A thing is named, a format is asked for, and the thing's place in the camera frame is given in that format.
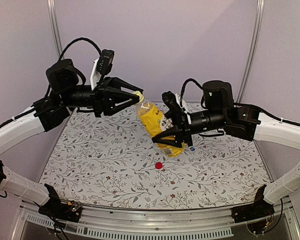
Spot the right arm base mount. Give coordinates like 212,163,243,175
231,185,275,235

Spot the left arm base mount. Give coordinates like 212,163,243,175
38,183,83,223

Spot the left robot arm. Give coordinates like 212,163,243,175
0,57,143,217

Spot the metal frame post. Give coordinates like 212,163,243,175
236,0,265,103
46,0,63,56

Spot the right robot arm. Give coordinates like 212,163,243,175
152,80,300,218

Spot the right metal frame post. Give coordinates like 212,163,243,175
236,0,265,103

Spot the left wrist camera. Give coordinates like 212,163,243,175
89,49,115,90

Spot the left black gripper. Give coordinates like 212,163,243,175
60,76,143,117

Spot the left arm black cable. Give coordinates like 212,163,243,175
43,37,102,97

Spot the left metal frame post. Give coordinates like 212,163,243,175
46,0,63,56

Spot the red bottle cap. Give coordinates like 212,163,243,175
155,162,163,169

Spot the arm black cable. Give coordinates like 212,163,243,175
43,37,102,97
274,179,300,226

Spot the floral table mat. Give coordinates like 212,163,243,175
40,107,271,210

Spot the pale yellow bottle cap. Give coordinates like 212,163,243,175
132,90,145,105

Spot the yellow juice bottle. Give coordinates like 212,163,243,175
135,100,185,157

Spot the aluminium front rail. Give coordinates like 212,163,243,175
11,197,300,240

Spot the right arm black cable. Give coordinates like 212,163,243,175
274,179,300,226

